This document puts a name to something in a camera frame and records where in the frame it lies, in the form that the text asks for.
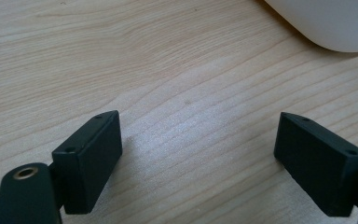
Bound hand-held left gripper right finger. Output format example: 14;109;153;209
273;111;358;218

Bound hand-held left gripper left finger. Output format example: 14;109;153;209
51;109;123;216

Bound white plastic bin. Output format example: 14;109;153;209
263;0;358;53

